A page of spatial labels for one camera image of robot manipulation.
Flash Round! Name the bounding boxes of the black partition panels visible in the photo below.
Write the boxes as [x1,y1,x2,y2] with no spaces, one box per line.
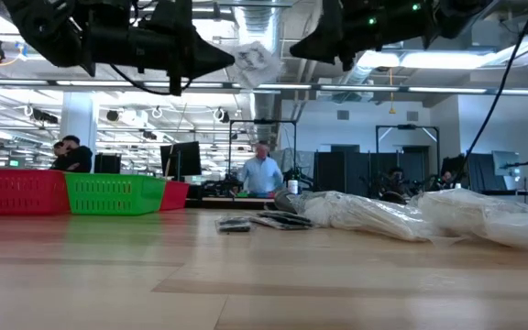
[313,150,430,206]

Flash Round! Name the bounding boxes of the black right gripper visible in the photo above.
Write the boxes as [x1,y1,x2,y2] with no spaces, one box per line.
[290,0,387,72]

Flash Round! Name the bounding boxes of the grey monitor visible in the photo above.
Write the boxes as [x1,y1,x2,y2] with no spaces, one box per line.
[491,149,521,179]

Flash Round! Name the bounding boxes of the person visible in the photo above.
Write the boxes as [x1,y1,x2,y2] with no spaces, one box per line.
[385,167,410,196]
[60,135,94,174]
[435,170,457,192]
[49,140,67,171]
[237,140,285,196]

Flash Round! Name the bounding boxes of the silver ventilation duct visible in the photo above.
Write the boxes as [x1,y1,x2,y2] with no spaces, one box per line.
[234,5,286,143]

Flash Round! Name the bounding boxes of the long light strip bar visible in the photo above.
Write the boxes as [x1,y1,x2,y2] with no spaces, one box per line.
[0,78,528,96]

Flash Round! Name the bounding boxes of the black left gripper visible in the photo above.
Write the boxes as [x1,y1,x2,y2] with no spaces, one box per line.
[149,0,236,96]

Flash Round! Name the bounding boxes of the black computer monitor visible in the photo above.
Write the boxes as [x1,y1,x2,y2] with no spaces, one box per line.
[159,140,203,179]

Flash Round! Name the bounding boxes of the bright ceiling light panel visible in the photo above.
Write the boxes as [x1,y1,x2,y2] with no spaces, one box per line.
[355,49,492,71]

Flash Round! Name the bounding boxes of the red plastic basket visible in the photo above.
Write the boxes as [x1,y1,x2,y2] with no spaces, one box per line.
[0,168,72,216]
[159,180,191,212]

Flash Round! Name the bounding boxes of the white building column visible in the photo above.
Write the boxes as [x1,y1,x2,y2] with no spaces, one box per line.
[60,90,99,174]

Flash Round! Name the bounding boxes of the black aluminium table frame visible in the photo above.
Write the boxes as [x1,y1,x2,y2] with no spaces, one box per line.
[184,199,278,211]

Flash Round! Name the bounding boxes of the green plastic basket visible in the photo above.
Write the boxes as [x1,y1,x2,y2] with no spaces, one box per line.
[64,172,168,216]

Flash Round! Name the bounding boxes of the black partition panel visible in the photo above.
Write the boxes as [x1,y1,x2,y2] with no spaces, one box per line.
[441,153,494,193]

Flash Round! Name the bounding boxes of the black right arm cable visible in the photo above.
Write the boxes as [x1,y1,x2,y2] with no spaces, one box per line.
[454,0,528,184]

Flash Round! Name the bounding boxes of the yellow hanging cord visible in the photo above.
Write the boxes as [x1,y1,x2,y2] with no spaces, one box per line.
[387,67,397,116]

